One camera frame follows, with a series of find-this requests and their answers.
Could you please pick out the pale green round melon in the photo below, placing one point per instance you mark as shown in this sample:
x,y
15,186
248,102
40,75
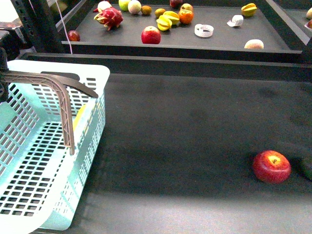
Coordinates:
x,y
134,7

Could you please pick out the large red apple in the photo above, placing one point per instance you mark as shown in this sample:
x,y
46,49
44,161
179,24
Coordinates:
x,y
150,35

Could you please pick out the brown basket handle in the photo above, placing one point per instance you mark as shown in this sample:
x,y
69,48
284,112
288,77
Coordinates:
x,y
58,85

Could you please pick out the yellow starfruit front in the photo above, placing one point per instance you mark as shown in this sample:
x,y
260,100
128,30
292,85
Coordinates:
x,y
164,23

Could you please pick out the brown kiwi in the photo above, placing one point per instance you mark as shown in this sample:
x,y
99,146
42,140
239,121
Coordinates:
x,y
146,10

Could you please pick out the green avocado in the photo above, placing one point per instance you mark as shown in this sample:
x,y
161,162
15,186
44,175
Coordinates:
x,y
306,167

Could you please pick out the yellow mango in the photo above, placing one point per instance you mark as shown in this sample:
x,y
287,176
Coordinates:
x,y
78,116

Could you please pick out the dark purple fruit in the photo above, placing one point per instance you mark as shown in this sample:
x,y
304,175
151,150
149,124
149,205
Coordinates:
x,y
175,3

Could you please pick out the yellow starfruit rear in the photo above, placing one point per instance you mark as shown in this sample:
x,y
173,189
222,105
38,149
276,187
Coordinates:
x,y
172,16

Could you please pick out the peach on right tray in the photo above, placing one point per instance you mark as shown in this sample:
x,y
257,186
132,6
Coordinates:
x,y
309,14

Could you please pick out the yellow starfruit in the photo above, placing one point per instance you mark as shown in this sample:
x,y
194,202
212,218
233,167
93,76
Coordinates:
x,y
164,23
172,16
248,10

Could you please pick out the green apple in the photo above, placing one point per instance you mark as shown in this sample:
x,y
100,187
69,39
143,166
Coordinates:
x,y
123,4

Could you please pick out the pale peach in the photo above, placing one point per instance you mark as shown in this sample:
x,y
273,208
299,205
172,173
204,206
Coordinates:
x,y
254,44

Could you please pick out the orange persimmon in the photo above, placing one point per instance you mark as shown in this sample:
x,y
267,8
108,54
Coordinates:
x,y
185,16

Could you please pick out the white foam net sleeve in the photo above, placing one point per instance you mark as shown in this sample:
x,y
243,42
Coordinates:
x,y
236,21

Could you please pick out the red yellow apple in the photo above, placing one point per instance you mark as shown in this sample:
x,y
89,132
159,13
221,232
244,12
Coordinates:
x,y
186,7

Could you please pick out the red apple on right tray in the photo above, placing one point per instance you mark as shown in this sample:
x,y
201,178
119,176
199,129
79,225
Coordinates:
x,y
309,24

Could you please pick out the small yellow-brown fruit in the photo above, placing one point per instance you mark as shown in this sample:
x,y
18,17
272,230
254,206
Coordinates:
x,y
159,12

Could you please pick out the red apple near front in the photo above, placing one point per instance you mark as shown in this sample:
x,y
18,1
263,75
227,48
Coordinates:
x,y
271,167

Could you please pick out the light blue plastic basket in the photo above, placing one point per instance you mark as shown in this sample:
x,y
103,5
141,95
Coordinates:
x,y
40,182

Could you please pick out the pink dragon fruit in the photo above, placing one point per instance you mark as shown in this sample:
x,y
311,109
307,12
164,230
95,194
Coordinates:
x,y
109,18

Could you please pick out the small dark red fruit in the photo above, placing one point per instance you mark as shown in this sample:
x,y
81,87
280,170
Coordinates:
x,y
73,35

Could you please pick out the white round fruit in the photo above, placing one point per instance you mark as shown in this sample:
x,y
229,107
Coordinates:
x,y
103,5

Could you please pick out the yellow starfruit far right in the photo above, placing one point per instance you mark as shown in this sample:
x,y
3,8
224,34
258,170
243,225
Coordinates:
x,y
248,10

